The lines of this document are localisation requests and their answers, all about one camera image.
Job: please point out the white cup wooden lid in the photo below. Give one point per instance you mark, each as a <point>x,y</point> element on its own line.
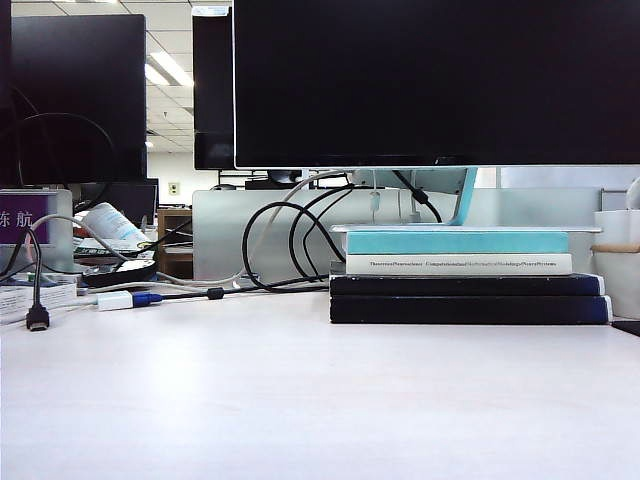
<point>620,285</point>

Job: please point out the teal book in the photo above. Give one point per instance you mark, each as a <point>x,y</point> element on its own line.
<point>450,243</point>

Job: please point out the large black AOC monitor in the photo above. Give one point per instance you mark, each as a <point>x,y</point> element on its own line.
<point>435,80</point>

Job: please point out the grey desk partition panel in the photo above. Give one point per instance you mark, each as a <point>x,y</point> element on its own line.
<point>220,235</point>

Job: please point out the stack of booklets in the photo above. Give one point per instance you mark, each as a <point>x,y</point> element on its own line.
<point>100,248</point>

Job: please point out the black monitor wide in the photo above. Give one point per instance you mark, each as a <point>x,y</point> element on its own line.
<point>80,100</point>

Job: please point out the white square container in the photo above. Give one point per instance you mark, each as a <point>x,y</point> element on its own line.
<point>617,227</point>

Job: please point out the white book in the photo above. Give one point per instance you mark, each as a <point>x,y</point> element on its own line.
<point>360,264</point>

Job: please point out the white printed bottle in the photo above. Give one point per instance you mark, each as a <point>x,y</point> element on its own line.
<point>112,222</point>

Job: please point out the acrylic purple name plate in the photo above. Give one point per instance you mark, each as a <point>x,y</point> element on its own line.
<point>55,220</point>

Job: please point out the silver monitor base plate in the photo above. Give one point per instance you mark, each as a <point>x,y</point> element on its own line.
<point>450,228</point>

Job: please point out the white video adapter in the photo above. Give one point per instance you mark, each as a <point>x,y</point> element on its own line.
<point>115,301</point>

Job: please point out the black monitor narrow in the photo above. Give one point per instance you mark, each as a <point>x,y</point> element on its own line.
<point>212,90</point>

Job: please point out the teal monitor stand neck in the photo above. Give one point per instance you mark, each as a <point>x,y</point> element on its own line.
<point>465,200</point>

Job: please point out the black shallow dish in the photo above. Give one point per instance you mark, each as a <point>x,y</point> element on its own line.
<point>120,275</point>

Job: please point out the black desk mat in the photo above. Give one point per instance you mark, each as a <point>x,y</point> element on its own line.
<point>627,328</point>

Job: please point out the white printed cardboard box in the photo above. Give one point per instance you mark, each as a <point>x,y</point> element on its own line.
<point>15,301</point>

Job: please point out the brown wooden cabinet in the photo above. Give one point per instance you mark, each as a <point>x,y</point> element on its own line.
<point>175,220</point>

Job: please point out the small dark background monitor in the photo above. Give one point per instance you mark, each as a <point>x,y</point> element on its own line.
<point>135,200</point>

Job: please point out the wall switch plate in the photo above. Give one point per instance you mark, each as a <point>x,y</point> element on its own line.
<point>173,189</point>

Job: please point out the dark navy book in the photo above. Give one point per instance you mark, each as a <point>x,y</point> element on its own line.
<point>450,310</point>
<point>450,285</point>

